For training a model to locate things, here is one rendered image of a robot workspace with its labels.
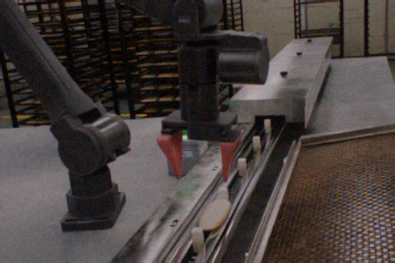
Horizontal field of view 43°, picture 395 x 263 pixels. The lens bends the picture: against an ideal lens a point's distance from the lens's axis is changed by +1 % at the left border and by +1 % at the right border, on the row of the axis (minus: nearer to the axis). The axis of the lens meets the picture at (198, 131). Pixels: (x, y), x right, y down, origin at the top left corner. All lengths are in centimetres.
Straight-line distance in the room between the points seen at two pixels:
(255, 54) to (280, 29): 712
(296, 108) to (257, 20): 669
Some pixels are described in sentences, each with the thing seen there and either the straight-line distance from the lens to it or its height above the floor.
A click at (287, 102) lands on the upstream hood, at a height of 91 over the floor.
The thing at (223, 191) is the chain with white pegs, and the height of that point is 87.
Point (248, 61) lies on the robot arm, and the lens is 67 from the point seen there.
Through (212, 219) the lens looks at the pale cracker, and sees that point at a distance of 73.
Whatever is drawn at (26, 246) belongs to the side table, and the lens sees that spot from 84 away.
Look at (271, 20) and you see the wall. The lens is 781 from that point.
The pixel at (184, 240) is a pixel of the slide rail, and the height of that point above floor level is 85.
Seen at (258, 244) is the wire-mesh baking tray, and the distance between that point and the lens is 59.
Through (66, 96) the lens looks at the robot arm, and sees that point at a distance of 82.
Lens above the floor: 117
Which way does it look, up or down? 15 degrees down
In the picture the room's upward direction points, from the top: 5 degrees counter-clockwise
